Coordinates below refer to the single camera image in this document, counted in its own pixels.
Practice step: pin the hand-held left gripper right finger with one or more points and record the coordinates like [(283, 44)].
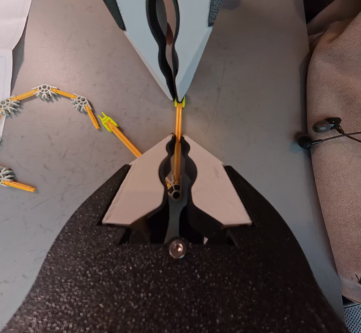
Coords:
[(217, 195)]

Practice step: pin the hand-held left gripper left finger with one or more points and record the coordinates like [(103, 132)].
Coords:
[(138, 195)]

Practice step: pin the lime green short rod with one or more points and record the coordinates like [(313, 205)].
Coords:
[(179, 102), (106, 121)]

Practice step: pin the short yellow rod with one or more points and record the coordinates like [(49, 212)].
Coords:
[(63, 93), (19, 185), (24, 95), (93, 117)]

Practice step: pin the grey snowflake connector piece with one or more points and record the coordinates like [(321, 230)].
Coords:
[(5, 175), (45, 91), (8, 106), (81, 102)]

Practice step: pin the grey mesh cloth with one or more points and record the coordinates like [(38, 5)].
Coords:
[(352, 316)]

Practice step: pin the white building instruction sheet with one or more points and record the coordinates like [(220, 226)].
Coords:
[(14, 6)]

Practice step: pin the grey wedge connector piece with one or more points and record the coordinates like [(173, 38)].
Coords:
[(174, 190)]

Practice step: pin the person's right hand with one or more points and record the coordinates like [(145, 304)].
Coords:
[(169, 34)]

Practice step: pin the long yellow rod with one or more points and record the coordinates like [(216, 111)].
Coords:
[(127, 141), (178, 141)]

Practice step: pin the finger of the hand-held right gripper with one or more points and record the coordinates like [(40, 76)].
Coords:
[(194, 14), (132, 14)]

